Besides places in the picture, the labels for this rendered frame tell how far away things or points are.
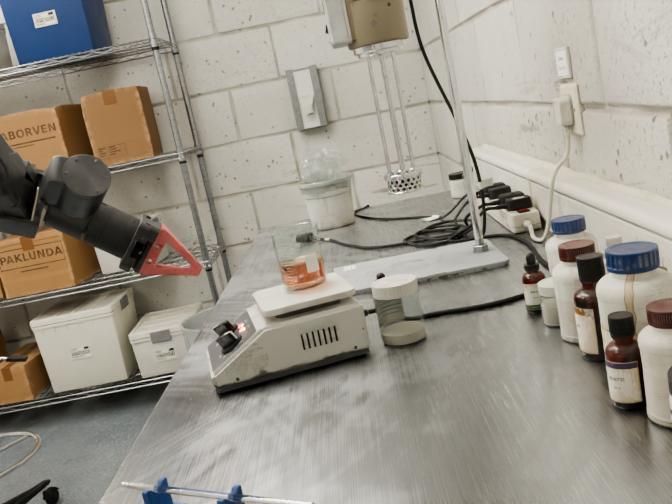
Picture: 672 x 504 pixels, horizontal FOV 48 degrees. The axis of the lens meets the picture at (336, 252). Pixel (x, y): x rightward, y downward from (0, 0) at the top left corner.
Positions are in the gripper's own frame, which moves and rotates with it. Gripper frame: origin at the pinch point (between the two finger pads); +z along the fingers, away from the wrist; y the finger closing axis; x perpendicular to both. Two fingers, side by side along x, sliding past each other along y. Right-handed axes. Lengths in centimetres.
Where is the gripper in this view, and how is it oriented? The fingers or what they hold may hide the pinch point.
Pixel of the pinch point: (195, 268)
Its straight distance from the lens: 102.9
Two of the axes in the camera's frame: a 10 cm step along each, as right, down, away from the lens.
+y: -2.3, -1.7, 9.6
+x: -4.6, 8.9, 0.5
